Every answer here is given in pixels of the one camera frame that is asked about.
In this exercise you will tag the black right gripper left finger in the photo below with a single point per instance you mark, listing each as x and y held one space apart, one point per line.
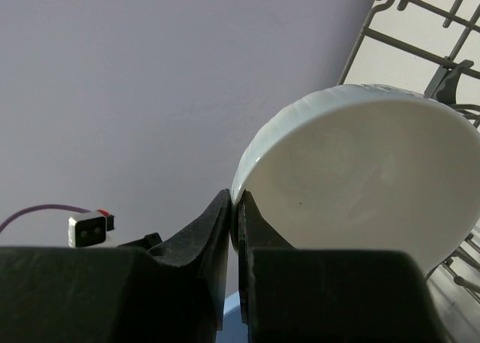
172 292

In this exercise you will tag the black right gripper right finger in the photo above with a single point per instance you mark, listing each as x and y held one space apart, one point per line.
296 295

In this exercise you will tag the white bowl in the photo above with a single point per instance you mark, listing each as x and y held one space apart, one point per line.
366 166

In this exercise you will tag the blue plastic plate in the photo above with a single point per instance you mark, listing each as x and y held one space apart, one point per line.
234 330

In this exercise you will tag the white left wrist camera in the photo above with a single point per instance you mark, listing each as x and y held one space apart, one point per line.
89 228

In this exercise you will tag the grey wire dish rack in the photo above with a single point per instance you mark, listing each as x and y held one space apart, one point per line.
426 46

